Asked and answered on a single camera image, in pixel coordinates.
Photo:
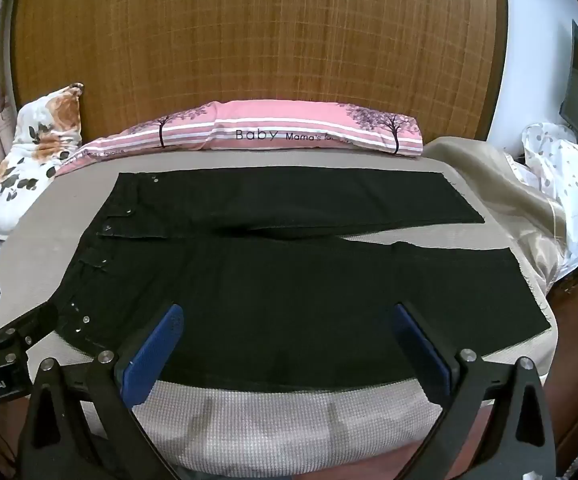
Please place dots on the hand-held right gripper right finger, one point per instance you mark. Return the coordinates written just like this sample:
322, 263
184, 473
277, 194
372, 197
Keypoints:
419, 345

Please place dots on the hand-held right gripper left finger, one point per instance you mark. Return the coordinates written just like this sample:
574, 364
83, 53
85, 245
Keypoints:
153, 347

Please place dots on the black pants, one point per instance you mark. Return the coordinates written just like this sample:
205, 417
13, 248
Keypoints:
269, 300

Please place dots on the white floral pillow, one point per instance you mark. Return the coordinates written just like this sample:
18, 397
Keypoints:
29, 160

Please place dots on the beige blanket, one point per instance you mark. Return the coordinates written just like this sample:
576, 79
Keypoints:
494, 180

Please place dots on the white spotted cloth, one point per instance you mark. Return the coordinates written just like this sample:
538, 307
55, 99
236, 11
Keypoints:
569, 175

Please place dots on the pink striped pillow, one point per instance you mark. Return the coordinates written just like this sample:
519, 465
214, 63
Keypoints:
269, 125

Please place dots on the wooden headboard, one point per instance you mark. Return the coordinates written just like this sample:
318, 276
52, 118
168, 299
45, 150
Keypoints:
269, 35

